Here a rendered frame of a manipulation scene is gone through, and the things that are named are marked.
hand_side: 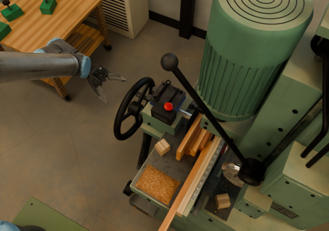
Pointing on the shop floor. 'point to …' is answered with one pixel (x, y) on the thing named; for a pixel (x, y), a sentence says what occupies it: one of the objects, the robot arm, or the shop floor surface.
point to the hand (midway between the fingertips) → (117, 92)
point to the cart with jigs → (52, 21)
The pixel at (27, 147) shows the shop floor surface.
